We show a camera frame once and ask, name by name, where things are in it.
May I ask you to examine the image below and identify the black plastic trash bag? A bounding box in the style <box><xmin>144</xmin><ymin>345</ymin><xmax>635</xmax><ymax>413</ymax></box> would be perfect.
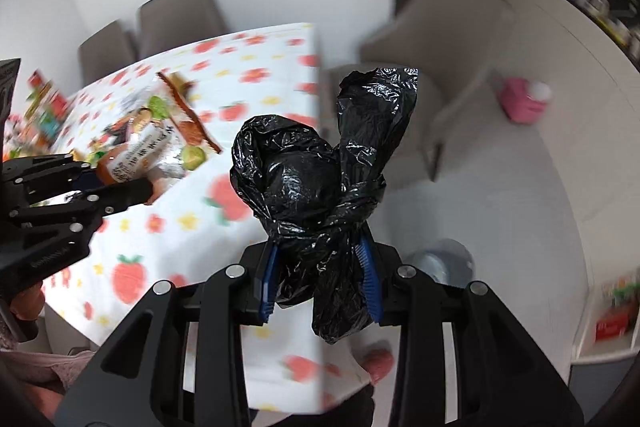
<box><xmin>230</xmin><ymin>67</ymin><xmax>419</xmax><ymax>345</ymax></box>

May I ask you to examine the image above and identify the white tray with red packets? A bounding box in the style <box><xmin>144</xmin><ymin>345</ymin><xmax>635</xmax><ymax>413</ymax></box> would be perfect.
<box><xmin>571</xmin><ymin>267</ymin><xmax>640</xmax><ymax>366</ymax></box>

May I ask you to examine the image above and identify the white orange snack packet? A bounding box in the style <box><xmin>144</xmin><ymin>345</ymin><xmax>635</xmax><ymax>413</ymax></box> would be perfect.
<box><xmin>95</xmin><ymin>119</ymin><xmax>188</xmax><ymax>205</ymax></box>

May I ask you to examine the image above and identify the strawberry flower printed tablecloth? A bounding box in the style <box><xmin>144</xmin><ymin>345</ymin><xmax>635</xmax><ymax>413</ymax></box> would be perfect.
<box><xmin>0</xmin><ymin>23</ymin><xmax>396</xmax><ymax>413</ymax></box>

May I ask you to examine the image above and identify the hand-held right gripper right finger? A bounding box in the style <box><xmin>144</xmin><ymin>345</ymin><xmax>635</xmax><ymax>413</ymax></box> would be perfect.
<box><xmin>352</xmin><ymin>227</ymin><xmax>586</xmax><ymax>427</ymax></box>

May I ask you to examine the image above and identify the person's left hand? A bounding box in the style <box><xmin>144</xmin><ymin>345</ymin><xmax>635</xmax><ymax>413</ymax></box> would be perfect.
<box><xmin>9</xmin><ymin>284</ymin><xmax>47</xmax><ymax>325</ymax></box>

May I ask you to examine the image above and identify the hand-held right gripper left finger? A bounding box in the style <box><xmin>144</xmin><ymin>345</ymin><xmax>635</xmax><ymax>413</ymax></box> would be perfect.
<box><xmin>52</xmin><ymin>243</ymin><xmax>281</xmax><ymax>427</ymax></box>

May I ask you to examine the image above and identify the pink white container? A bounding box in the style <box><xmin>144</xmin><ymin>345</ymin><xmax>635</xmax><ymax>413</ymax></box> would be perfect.
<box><xmin>496</xmin><ymin>77</ymin><xmax>554</xmax><ymax>126</ymax></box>

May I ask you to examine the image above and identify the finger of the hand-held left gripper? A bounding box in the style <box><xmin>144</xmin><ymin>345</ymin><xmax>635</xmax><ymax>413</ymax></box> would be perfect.
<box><xmin>0</xmin><ymin>153</ymin><xmax>104</xmax><ymax>208</ymax></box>
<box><xmin>10</xmin><ymin>178</ymin><xmax>154</xmax><ymax>234</ymax></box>

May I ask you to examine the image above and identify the red packet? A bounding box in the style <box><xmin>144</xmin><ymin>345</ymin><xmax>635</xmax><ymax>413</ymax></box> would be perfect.
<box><xmin>595</xmin><ymin>311</ymin><xmax>632</xmax><ymax>344</ymax></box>

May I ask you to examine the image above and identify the person's pink clothing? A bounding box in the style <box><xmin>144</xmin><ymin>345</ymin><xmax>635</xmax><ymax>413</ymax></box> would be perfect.
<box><xmin>0</xmin><ymin>347</ymin><xmax>97</xmax><ymax>400</ymax></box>

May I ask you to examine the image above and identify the grey dining chair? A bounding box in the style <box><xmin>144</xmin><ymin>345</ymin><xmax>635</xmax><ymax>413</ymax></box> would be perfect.
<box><xmin>79</xmin><ymin>19</ymin><xmax>139</xmax><ymax>86</ymax></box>
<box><xmin>137</xmin><ymin>0</ymin><xmax>229</xmax><ymax>58</ymax></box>

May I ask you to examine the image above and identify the green wrapped candy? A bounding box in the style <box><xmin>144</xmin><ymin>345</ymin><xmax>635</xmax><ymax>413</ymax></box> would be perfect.
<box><xmin>181</xmin><ymin>146</ymin><xmax>208</xmax><ymax>170</ymax></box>
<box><xmin>149</xmin><ymin>95</ymin><xmax>174</xmax><ymax>118</ymax></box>

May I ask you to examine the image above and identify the colourful printed box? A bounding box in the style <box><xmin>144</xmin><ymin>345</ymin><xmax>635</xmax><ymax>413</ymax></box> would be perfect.
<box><xmin>26</xmin><ymin>71</ymin><xmax>72</xmax><ymax>144</ymax></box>

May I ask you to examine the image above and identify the grey round bin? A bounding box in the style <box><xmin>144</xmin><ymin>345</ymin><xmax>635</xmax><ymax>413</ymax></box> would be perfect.
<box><xmin>409</xmin><ymin>239</ymin><xmax>476</xmax><ymax>289</ymax></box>

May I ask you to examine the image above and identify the beige dining chair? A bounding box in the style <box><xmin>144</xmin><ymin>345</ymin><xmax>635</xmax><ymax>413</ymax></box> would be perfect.
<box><xmin>320</xmin><ymin>0</ymin><xmax>516</xmax><ymax>182</ymax></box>

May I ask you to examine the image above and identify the brown snack wrapper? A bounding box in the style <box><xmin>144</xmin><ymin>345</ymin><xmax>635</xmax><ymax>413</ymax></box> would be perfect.
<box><xmin>157</xmin><ymin>71</ymin><xmax>223</xmax><ymax>155</ymax></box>

